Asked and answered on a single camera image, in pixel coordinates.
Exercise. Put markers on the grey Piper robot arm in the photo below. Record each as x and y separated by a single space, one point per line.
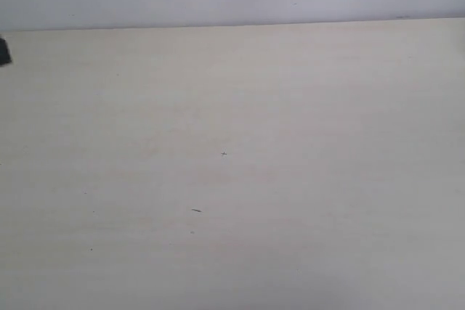
5 56

